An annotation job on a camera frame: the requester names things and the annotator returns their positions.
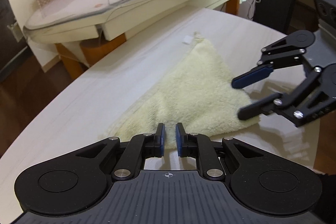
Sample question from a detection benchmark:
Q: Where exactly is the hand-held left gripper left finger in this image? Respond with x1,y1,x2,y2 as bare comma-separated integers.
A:
76,123,166,180

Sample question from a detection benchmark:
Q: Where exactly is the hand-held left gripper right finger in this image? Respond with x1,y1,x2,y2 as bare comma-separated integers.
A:
175,122,265,181

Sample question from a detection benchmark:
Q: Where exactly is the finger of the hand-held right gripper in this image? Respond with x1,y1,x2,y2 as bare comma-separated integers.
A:
238,68,336,128
231,35,306,89

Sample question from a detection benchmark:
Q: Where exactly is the pale yellow towel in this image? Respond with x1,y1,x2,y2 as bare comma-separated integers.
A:
106,32,260,140

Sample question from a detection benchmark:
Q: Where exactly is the cream glass-topped dining table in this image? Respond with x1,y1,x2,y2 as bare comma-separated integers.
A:
23,0,246,80

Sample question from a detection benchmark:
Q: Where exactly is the dark wooden door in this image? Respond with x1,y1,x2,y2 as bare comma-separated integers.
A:
0,0,29,75

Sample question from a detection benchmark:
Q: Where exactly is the white wall rack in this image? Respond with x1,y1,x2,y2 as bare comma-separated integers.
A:
8,22,23,42

